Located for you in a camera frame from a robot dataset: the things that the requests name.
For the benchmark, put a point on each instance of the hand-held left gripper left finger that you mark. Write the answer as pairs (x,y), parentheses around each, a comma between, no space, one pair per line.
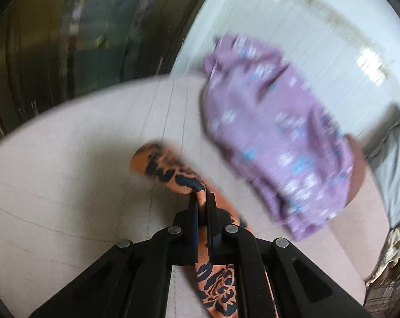
(194,218)

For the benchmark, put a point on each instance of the beige floral cloth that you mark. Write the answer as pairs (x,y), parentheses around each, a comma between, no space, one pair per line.
(394,248)

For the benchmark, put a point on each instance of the grey pillow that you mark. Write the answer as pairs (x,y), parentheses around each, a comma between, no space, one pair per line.
(392,172)

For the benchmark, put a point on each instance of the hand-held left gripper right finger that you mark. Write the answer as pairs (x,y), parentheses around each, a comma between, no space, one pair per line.
(212,228)

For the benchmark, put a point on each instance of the purple floral garment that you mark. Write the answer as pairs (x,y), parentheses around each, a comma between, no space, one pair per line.
(269,122)

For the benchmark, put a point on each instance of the red-brown cushion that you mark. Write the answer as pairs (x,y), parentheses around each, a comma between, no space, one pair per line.
(359,172)

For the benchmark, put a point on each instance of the orange black floral garment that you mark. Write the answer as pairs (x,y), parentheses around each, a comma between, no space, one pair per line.
(167,169)

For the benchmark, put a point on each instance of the brass framed glass door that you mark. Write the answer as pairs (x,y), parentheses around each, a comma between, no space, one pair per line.
(37,56)

